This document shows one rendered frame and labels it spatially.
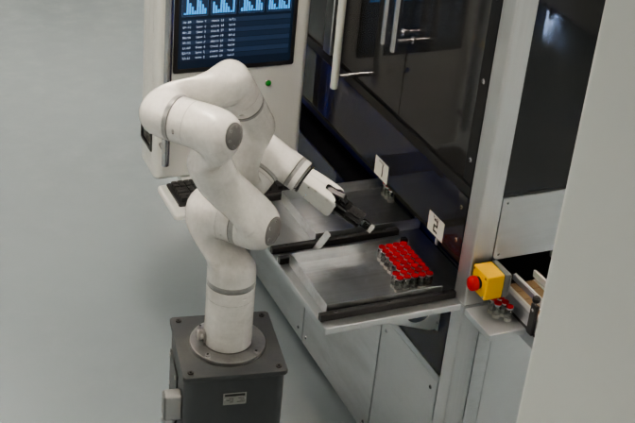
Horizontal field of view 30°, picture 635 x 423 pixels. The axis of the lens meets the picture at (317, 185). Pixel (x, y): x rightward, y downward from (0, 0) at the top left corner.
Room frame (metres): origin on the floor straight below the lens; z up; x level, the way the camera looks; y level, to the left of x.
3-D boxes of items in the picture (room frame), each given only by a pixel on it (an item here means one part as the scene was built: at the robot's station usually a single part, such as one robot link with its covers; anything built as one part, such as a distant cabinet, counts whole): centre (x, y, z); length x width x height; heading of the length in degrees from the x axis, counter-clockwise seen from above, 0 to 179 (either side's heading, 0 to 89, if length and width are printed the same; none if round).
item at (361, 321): (2.91, -0.12, 0.87); 0.70 x 0.48 x 0.02; 26
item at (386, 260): (2.77, -0.23, 0.90); 0.18 x 0.02 x 0.05; 25
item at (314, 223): (3.09, -0.10, 0.90); 0.34 x 0.26 x 0.04; 116
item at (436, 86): (2.91, -0.31, 1.51); 0.43 x 0.01 x 0.59; 26
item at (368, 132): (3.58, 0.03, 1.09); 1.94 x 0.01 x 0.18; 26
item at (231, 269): (2.43, 0.22, 1.16); 0.19 x 0.12 x 0.24; 65
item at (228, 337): (2.42, 0.19, 0.95); 0.19 x 0.19 x 0.18
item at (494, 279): (2.61, -0.47, 1.00); 0.08 x 0.07 x 0.07; 116
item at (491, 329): (2.62, -0.51, 0.87); 0.14 x 0.13 x 0.02; 116
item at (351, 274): (2.74, -0.15, 0.90); 0.34 x 0.26 x 0.04; 115
